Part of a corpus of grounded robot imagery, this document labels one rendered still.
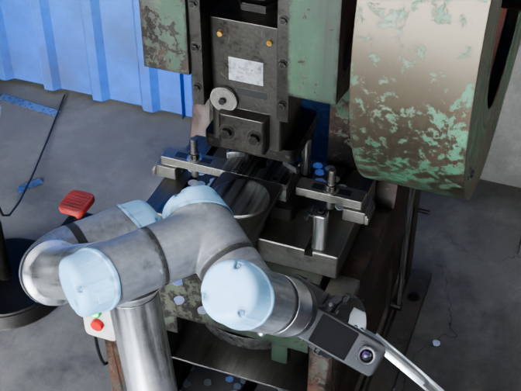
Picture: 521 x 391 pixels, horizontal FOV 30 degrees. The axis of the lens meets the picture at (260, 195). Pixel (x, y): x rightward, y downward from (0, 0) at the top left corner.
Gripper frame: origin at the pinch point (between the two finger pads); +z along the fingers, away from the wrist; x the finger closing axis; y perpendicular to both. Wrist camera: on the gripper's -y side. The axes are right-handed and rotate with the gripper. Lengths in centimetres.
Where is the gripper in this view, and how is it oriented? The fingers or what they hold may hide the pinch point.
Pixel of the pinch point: (361, 332)
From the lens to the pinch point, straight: 140.0
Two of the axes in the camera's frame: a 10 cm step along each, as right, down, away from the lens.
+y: -7.4, -4.2, 5.2
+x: -4.8, 8.8, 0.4
